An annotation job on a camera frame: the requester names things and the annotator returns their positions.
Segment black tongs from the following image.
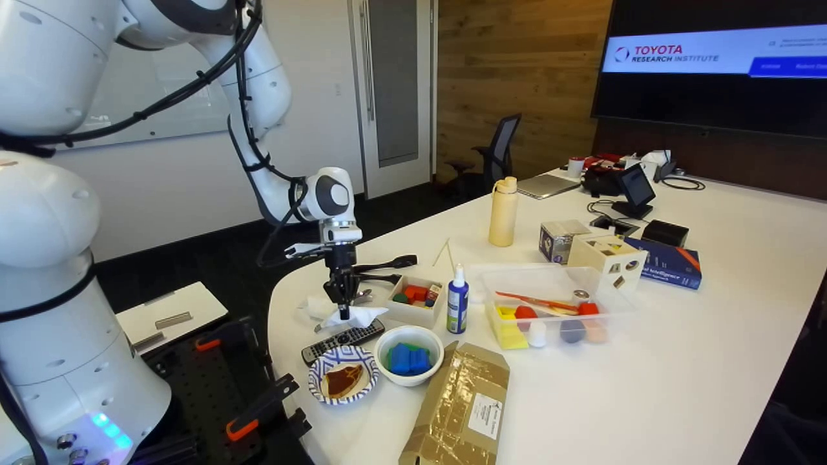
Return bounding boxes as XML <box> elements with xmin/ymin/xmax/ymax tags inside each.
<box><xmin>351</xmin><ymin>254</ymin><xmax>419</xmax><ymax>286</ymax></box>

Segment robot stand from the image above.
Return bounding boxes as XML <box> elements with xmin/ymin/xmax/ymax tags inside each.
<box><xmin>127</xmin><ymin>316</ymin><xmax>315</xmax><ymax>465</ymax></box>

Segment wooden shape sorter cube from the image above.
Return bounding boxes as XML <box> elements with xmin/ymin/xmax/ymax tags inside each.
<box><xmin>567</xmin><ymin>232</ymin><xmax>649</xmax><ymax>298</ymax></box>

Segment whiteboard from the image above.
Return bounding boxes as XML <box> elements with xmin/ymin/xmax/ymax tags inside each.
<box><xmin>54</xmin><ymin>25</ymin><xmax>235</xmax><ymax>151</ymax></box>

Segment white napkin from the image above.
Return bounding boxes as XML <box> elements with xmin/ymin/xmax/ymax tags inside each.
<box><xmin>300</xmin><ymin>295</ymin><xmax>390</xmax><ymax>331</ymax></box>

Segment cream yellow water bottle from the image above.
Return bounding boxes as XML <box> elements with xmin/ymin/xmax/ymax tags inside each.
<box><xmin>487</xmin><ymin>176</ymin><xmax>520</xmax><ymax>249</ymax></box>

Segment white door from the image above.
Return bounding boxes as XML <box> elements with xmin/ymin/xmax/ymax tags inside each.
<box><xmin>348</xmin><ymin>0</ymin><xmax>435</xmax><ymax>200</ymax></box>

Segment black box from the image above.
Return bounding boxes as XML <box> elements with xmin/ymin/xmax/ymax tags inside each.
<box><xmin>641</xmin><ymin>219</ymin><xmax>691</xmax><ymax>249</ymax></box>

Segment blue patterned paper plate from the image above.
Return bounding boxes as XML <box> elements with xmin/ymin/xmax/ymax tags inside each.
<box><xmin>307</xmin><ymin>345</ymin><xmax>381</xmax><ymax>407</ymax></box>

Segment black clamp with orange grip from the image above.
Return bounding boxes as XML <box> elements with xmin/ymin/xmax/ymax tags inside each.
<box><xmin>193</xmin><ymin>316</ymin><xmax>275</xmax><ymax>364</ymax></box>
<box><xmin>223</xmin><ymin>373</ymin><xmax>302</xmax><ymax>444</ymax></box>

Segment clear plastic bin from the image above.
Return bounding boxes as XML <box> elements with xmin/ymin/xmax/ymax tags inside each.
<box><xmin>465</xmin><ymin>261</ymin><xmax>638</xmax><ymax>353</ymax></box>

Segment yellow sponge block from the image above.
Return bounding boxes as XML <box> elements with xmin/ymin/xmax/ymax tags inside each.
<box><xmin>487</xmin><ymin>305</ymin><xmax>530</xmax><ymax>351</ymax></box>

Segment white bowl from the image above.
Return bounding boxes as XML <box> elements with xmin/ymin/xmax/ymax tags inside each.
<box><xmin>373</xmin><ymin>324</ymin><xmax>446</xmax><ymax>388</ymax></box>

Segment small black monitor on stand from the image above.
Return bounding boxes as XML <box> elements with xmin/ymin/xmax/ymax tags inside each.
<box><xmin>610</xmin><ymin>163</ymin><xmax>658</xmax><ymax>221</ymax></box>

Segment small white open box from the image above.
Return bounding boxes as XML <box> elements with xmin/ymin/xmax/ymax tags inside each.
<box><xmin>386</xmin><ymin>275</ymin><xmax>446</xmax><ymax>329</ymax></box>

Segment grey laptop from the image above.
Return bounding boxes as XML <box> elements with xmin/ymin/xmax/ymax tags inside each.
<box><xmin>516</xmin><ymin>172</ymin><xmax>583</xmax><ymax>200</ymax></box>

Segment grey remote control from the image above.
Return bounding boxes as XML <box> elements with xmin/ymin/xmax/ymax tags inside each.
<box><xmin>300</xmin><ymin>318</ymin><xmax>387</xmax><ymax>367</ymax></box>

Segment flat black device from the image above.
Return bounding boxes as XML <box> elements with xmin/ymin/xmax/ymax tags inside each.
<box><xmin>589</xmin><ymin>214</ymin><xmax>641</xmax><ymax>237</ymax></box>

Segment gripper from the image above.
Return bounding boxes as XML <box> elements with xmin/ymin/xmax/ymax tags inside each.
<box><xmin>322</xmin><ymin>243</ymin><xmax>362</xmax><ymax>322</ymax></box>

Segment silver cube box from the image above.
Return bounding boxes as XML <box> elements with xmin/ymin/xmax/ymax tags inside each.
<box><xmin>538</xmin><ymin>219</ymin><xmax>592</xmax><ymax>265</ymax></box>

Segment large wall screen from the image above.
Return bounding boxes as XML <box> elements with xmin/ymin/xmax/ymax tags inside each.
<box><xmin>591</xmin><ymin>0</ymin><xmax>827</xmax><ymax>140</ymax></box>

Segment peach toy block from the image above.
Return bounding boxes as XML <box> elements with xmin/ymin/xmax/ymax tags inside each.
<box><xmin>581</xmin><ymin>317</ymin><xmax>609</xmax><ymax>345</ymax></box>

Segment black bag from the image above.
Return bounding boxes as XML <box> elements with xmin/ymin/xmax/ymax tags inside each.
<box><xmin>581</xmin><ymin>164</ymin><xmax>625</xmax><ymax>198</ymax></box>

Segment blue white glue bottle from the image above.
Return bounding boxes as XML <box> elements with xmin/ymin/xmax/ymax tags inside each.
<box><xmin>446</xmin><ymin>263</ymin><xmax>471</xmax><ymax>335</ymax></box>

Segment black office chair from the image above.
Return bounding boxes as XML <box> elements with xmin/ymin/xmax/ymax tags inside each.
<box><xmin>445</xmin><ymin>113</ymin><xmax>523</xmax><ymax>202</ymax></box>

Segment long door handle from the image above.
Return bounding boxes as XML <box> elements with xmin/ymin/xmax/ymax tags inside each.
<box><xmin>358</xmin><ymin>0</ymin><xmax>376</xmax><ymax>123</ymax></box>

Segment white cabinet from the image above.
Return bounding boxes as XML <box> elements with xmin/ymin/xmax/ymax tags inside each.
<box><xmin>115</xmin><ymin>281</ymin><xmax>229</xmax><ymax>355</ymax></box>

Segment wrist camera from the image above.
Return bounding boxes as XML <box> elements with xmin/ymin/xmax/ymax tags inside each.
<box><xmin>284</xmin><ymin>242</ymin><xmax>331</xmax><ymax>260</ymax></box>

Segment blue book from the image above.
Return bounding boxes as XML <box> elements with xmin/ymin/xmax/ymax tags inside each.
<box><xmin>623</xmin><ymin>236</ymin><xmax>704</xmax><ymax>291</ymax></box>

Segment coil of black cable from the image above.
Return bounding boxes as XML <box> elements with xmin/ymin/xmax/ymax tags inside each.
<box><xmin>660</xmin><ymin>175</ymin><xmax>707</xmax><ymax>192</ymax></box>

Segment flat taped cardboard box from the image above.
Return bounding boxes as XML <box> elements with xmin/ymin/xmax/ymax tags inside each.
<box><xmin>398</xmin><ymin>340</ymin><xmax>512</xmax><ymax>465</ymax></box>

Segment heap of coloured blocks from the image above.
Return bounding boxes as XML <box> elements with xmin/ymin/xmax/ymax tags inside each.
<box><xmin>392</xmin><ymin>284</ymin><xmax>443</xmax><ymax>309</ymax></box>

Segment red packet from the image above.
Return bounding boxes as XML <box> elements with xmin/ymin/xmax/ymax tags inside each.
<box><xmin>583</xmin><ymin>152</ymin><xmax>625</xmax><ymax>171</ymax></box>

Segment bundle of orange sticks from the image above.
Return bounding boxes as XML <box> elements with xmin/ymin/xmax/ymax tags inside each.
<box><xmin>495</xmin><ymin>290</ymin><xmax>580</xmax><ymax>313</ymax></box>

